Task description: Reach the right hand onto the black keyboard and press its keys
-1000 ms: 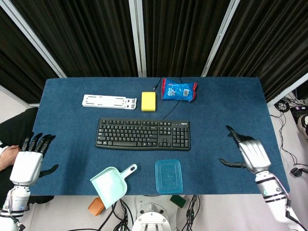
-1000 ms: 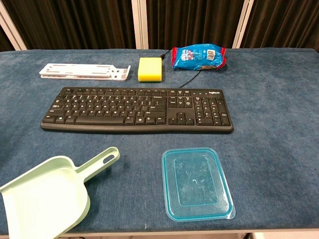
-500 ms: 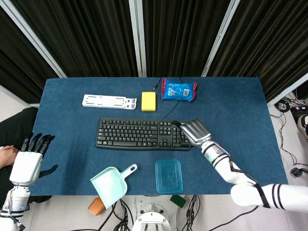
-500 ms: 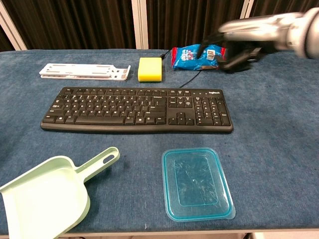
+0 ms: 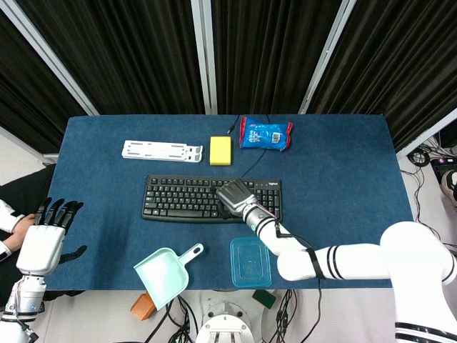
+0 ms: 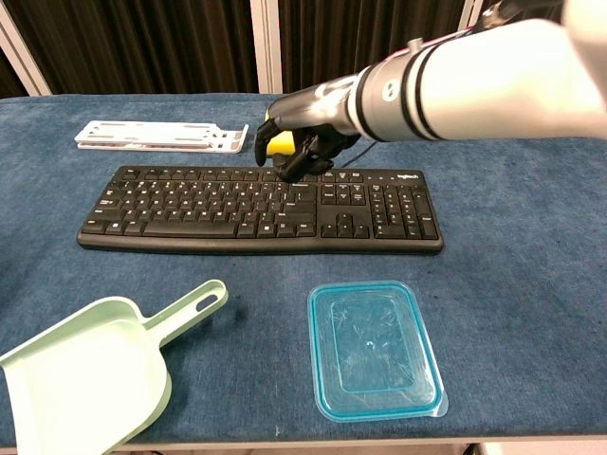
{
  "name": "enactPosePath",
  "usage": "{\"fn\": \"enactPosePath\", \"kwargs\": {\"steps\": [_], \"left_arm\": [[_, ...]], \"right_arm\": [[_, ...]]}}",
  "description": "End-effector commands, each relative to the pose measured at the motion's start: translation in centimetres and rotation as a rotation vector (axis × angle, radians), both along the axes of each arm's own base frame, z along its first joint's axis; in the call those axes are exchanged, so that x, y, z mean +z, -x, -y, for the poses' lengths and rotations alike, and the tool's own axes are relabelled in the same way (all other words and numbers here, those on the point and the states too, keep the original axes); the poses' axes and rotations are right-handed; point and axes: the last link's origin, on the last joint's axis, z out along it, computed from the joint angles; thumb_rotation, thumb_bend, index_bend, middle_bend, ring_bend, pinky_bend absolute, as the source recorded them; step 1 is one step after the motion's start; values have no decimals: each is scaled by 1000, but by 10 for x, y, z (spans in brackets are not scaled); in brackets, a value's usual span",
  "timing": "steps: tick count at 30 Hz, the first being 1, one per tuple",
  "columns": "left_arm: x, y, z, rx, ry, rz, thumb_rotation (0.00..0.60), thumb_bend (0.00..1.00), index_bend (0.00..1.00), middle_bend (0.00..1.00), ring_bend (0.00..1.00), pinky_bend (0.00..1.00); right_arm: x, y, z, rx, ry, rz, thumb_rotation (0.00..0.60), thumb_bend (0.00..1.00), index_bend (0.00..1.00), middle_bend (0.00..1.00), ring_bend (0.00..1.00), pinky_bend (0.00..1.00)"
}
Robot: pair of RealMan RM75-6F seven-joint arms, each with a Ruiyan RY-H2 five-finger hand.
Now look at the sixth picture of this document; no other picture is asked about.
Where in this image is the thin black cable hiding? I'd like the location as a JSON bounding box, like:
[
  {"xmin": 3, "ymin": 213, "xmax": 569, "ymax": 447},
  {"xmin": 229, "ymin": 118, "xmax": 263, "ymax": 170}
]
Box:
[{"xmin": 337, "ymin": 139, "xmax": 377, "ymax": 169}]

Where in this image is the mint green plastic dustpan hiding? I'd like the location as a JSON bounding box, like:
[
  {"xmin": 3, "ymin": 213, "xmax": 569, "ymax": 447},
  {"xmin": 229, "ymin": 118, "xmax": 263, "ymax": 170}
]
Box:
[{"xmin": 0, "ymin": 279, "xmax": 230, "ymax": 455}]

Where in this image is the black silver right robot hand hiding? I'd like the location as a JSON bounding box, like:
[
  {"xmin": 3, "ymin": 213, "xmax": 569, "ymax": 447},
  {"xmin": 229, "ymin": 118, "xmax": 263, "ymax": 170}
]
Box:
[{"xmin": 254, "ymin": 78, "xmax": 367, "ymax": 183}]

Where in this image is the black computer keyboard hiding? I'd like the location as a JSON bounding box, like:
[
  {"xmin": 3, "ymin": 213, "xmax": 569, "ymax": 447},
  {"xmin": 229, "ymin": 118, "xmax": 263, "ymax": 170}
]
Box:
[{"xmin": 76, "ymin": 164, "xmax": 446, "ymax": 256}]

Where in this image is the yellow object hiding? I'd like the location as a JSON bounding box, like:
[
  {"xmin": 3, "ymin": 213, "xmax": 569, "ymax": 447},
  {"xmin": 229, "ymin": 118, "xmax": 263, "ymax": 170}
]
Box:
[{"xmin": 265, "ymin": 111, "xmax": 297, "ymax": 158}]

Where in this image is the blue table cloth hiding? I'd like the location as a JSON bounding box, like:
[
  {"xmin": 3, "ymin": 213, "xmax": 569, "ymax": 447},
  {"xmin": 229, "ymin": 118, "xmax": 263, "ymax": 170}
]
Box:
[{"xmin": 0, "ymin": 93, "xmax": 607, "ymax": 447}]

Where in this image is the white folding laptop stand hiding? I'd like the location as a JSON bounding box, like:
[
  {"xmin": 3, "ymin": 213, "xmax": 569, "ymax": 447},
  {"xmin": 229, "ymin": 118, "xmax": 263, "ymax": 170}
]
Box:
[{"xmin": 74, "ymin": 120, "xmax": 250, "ymax": 155}]

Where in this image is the dark pleated curtain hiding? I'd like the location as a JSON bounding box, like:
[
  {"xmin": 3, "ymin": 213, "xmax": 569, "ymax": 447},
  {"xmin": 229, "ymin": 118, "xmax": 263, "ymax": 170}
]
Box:
[{"xmin": 0, "ymin": 0, "xmax": 475, "ymax": 99}]

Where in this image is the clear blue-rimmed container lid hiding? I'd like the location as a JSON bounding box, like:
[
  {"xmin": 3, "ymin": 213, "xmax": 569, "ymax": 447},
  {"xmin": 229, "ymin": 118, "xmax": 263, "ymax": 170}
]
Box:
[{"xmin": 306, "ymin": 280, "xmax": 451, "ymax": 422}]

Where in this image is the white slanted frame bar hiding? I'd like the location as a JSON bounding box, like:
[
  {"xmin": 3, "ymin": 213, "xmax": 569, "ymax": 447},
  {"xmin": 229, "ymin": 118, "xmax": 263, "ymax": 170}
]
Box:
[{"xmin": 0, "ymin": 3, "xmax": 52, "ymax": 98}]

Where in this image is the white frame post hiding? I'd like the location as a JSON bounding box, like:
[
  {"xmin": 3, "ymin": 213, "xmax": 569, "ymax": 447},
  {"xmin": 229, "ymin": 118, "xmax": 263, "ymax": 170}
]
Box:
[{"xmin": 249, "ymin": 0, "xmax": 285, "ymax": 95}]

